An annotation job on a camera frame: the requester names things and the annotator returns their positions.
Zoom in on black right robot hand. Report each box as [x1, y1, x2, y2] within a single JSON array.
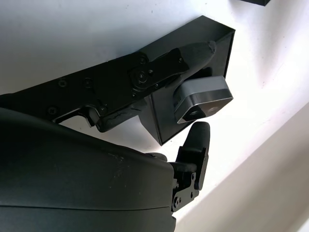
[[0, 40, 217, 232]]

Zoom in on small silver black camera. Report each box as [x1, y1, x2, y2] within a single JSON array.
[[172, 75, 234, 125]]

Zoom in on black RealSense box lid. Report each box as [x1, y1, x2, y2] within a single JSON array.
[[238, 0, 272, 7]]

